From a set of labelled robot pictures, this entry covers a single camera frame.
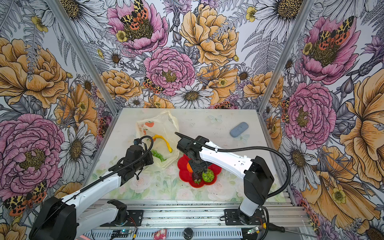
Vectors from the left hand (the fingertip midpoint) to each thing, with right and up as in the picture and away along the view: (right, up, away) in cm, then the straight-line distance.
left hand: (151, 158), depth 88 cm
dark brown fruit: (+26, -9, -5) cm, 28 cm away
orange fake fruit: (+22, -6, 0) cm, 23 cm away
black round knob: (+22, -25, -26) cm, 42 cm away
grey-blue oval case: (+56, +16, +21) cm, 62 cm away
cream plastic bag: (+5, +17, +7) cm, 19 cm away
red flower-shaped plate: (+20, -10, -2) cm, 22 cm away
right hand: (+30, -4, -10) cm, 32 cm away
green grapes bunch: (+3, 0, +6) cm, 6 cm away
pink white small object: (+10, -30, -20) cm, 37 cm away
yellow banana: (+9, +4, +9) cm, 13 cm away
